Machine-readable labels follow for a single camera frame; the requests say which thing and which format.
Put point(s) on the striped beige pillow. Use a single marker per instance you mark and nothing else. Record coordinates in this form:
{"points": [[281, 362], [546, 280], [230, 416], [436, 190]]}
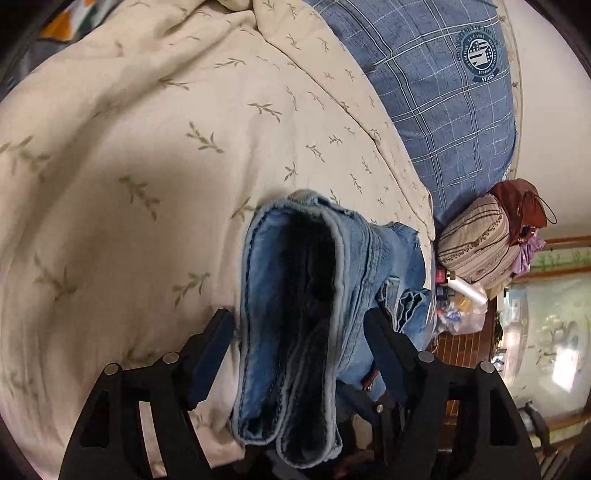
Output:
{"points": [[475, 246]]}

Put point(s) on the blue denim jeans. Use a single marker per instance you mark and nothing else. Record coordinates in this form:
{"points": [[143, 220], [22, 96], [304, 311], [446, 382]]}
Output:
{"points": [[310, 272]]}

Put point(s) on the brown wicker nightstand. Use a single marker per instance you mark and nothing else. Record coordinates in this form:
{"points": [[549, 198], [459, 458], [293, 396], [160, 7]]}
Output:
{"points": [[466, 351]]}

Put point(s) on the blue plaid pillow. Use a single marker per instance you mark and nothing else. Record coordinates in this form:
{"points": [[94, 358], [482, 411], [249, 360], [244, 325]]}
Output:
{"points": [[441, 69]]}

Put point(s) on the purple cloth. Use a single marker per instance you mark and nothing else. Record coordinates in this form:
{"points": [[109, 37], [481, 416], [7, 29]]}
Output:
{"points": [[528, 250]]}

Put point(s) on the dark red bag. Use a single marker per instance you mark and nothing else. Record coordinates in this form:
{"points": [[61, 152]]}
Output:
{"points": [[526, 211]]}

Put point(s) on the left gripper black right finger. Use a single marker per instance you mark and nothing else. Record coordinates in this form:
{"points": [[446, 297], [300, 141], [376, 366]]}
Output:
{"points": [[490, 442]]}

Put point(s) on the clear plastic bag of items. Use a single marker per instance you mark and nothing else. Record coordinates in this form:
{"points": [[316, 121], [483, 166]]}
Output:
{"points": [[456, 314]]}

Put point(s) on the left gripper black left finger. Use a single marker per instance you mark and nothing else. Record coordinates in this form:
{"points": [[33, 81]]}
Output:
{"points": [[107, 441]]}

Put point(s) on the cream leaf-print quilt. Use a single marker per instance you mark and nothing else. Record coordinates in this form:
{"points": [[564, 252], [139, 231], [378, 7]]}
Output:
{"points": [[131, 164]]}

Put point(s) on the white bottle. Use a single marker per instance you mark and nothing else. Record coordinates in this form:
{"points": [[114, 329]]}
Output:
{"points": [[472, 291]]}

